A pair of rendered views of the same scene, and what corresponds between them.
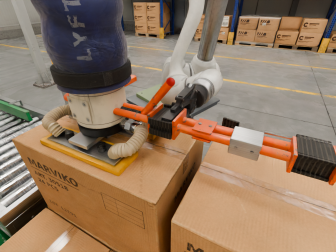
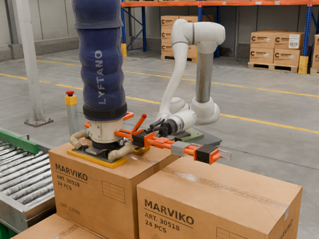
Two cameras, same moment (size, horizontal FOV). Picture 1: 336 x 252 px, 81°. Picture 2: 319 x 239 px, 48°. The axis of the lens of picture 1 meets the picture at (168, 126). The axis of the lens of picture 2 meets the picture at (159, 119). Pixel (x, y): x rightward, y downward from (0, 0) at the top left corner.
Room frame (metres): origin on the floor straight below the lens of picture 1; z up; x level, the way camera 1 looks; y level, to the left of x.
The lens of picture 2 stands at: (-1.10, -0.36, 1.73)
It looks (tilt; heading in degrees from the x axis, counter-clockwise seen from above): 19 degrees down; 10
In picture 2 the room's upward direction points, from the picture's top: 2 degrees counter-clockwise
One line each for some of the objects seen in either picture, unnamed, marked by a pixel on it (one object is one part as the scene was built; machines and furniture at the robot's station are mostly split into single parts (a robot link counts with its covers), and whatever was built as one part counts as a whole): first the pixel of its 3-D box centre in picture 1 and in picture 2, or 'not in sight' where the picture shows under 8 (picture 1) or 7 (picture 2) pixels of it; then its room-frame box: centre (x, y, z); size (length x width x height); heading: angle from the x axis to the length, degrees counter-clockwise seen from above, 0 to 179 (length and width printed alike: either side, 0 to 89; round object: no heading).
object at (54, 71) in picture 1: (94, 68); (105, 107); (0.59, 0.22, 1.19); 0.23 x 0.23 x 0.04
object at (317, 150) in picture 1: (311, 159); (206, 154); (0.31, -0.31, 1.08); 0.08 x 0.07 x 0.05; 63
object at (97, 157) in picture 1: (86, 144); (95, 153); (0.50, 0.27, 0.97); 0.34 x 0.10 x 0.05; 63
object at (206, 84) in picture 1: (200, 92); (173, 124); (0.68, -0.12, 1.08); 0.09 x 0.06 x 0.09; 62
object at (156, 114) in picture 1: (167, 120); (143, 138); (0.48, 0.00, 1.08); 0.10 x 0.08 x 0.06; 153
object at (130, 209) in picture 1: (120, 169); (115, 182); (0.61, 0.21, 0.75); 0.60 x 0.40 x 0.40; 63
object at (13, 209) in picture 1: (69, 168); (73, 189); (0.78, 0.55, 0.58); 0.70 x 0.03 x 0.06; 152
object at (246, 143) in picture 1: (245, 142); (180, 148); (0.38, -0.19, 1.08); 0.07 x 0.07 x 0.04; 63
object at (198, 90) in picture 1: (192, 99); (165, 129); (0.61, -0.08, 1.08); 0.09 x 0.07 x 0.08; 152
